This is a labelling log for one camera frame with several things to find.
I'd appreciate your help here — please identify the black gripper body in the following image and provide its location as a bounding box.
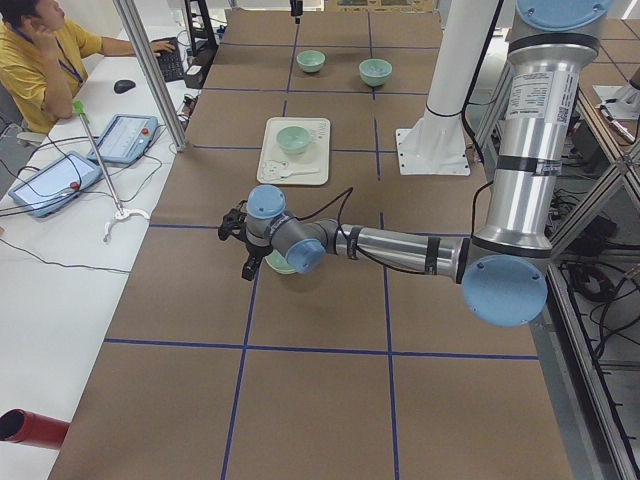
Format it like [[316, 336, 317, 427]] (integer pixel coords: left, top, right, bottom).
[[218, 200, 273, 260]]

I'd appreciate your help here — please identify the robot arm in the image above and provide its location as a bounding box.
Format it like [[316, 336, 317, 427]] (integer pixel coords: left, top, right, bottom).
[[218, 1, 610, 327]]

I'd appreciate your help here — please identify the white plastic spoon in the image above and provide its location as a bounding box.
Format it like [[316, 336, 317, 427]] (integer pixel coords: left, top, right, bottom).
[[278, 169, 319, 179]]

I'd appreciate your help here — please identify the cream bear tray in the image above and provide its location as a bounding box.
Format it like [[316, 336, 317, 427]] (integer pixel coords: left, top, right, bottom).
[[256, 117, 331, 186]]

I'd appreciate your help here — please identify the green bowl on tray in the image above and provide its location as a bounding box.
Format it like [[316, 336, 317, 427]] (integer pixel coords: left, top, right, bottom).
[[276, 126, 313, 155]]

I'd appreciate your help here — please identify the teach pendant far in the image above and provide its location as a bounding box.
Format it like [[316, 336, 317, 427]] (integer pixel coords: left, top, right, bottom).
[[96, 114, 159, 165]]

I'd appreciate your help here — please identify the teach pendant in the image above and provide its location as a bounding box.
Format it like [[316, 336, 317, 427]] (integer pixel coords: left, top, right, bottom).
[[96, 114, 159, 165], [8, 151, 102, 218]]

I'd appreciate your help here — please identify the black keyboard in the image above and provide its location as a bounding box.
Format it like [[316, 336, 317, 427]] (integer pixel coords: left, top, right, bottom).
[[156, 37, 184, 82]]

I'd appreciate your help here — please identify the teach pendant near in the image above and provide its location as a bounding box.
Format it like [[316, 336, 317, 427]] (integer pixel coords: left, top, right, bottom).
[[8, 151, 102, 218]]

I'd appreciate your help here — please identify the black computer mouse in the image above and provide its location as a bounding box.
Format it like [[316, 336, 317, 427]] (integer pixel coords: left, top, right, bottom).
[[113, 79, 136, 94]]

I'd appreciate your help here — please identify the green bowl with ice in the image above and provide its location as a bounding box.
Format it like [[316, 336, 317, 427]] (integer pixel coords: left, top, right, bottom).
[[358, 58, 393, 88]]

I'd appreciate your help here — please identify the person in yellow shirt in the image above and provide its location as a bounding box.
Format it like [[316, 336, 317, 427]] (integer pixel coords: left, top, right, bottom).
[[0, 0, 177, 134]]

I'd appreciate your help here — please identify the red cylinder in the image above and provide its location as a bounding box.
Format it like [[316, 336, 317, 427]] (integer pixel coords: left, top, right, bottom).
[[1, 409, 70, 450]]

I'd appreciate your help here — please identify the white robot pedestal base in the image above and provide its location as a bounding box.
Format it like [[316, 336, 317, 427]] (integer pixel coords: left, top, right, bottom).
[[396, 0, 502, 176]]

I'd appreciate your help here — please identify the aluminium frame post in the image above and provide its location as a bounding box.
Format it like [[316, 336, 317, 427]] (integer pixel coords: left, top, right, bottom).
[[113, 0, 187, 152]]

